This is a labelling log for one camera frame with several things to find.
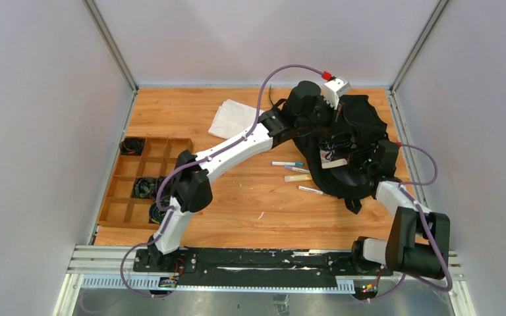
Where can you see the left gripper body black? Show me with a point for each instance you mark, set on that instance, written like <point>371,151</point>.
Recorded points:
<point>340,116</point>

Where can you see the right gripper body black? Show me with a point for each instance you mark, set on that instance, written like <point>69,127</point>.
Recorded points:
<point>365,158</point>

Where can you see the black student backpack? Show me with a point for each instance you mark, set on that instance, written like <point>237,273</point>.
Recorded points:
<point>367,130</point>

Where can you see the Little Women book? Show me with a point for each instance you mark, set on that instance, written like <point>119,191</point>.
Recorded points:
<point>335,154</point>

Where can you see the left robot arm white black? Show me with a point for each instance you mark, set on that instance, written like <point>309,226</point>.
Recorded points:
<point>218,161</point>

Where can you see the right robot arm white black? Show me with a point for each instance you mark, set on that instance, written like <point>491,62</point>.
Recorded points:
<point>418,242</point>

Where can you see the lilac capped white marker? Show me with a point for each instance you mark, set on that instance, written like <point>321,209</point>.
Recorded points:
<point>297,169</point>

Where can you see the yellow glue stick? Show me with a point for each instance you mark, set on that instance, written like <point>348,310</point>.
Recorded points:
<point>298,178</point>

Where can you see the blue capped white marker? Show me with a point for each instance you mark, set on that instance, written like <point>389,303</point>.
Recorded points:
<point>287,163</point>

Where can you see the brown capped white marker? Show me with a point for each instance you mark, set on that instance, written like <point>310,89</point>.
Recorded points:
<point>311,190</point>

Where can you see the folded white cloth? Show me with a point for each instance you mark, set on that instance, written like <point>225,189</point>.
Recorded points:
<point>232,118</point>

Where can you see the wooden compartment tray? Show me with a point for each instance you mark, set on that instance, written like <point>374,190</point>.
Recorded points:
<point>141,167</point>

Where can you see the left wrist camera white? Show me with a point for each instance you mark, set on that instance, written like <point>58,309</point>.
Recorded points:
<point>333,90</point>

